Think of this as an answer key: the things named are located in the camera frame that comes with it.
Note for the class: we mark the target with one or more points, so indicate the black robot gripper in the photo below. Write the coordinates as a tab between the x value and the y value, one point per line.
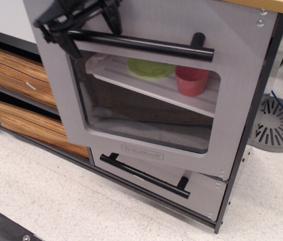
63	16

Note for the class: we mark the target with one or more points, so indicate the black oven door handle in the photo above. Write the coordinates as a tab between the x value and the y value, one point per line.
195	50

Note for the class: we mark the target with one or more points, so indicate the grey toy oven door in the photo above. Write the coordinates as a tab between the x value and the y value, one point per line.
243	39

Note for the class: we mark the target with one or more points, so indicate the white oven shelf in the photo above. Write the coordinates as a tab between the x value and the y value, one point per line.
114	70

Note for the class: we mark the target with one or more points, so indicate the green plastic plate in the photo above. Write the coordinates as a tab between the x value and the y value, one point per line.
149	69

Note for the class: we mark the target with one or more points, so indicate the white sink panel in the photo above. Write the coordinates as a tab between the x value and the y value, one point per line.
14	20

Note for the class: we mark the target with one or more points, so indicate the upper wood-pattern storage bin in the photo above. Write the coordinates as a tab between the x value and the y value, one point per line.
25	77

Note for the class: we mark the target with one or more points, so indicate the wood-pattern storage bin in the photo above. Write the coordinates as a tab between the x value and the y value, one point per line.
36	123
25	77

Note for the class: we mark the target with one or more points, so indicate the lower wood-pattern storage bin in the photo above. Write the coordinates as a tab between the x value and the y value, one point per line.
36	123

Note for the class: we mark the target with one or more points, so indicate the red plastic cup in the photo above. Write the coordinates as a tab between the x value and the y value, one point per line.
191	81

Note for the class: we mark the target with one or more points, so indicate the grey lower drawer front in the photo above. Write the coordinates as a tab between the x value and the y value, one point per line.
206	194

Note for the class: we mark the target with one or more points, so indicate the wooden countertop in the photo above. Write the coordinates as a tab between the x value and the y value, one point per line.
272	5

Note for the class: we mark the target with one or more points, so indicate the grey round slotted base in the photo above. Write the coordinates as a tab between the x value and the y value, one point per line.
267	133

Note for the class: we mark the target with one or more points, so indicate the black metal plate with screw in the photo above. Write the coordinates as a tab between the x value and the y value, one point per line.
10	230

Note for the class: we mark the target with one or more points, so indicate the black toy kitchen frame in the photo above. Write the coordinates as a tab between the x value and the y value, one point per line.
122	112

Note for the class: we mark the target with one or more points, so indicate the black drawer handle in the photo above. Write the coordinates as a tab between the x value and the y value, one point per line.
179	189

